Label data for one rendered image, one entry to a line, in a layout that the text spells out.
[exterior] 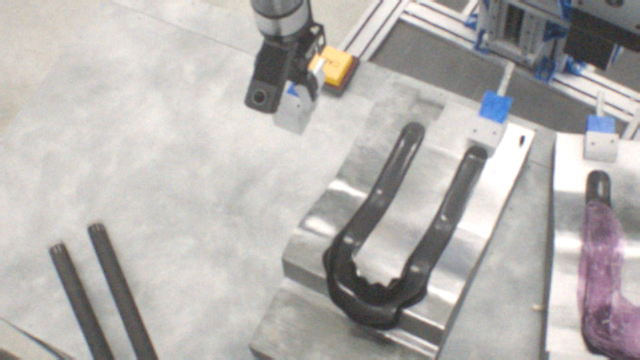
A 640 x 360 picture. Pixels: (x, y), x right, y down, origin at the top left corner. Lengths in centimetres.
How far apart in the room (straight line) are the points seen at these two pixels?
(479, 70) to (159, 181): 106
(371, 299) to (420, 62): 113
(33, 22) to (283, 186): 160
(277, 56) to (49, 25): 173
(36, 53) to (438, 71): 128
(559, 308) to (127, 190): 75
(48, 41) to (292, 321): 173
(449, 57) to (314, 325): 117
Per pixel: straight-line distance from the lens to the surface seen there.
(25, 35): 288
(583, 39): 164
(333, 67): 152
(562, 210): 136
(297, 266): 126
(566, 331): 129
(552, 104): 224
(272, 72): 120
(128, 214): 149
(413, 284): 126
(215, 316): 139
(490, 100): 136
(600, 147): 141
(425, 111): 144
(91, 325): 137
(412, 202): 133
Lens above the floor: 209
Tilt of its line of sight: 62 degrees down
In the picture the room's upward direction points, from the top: 10 degrees counter-clockwise
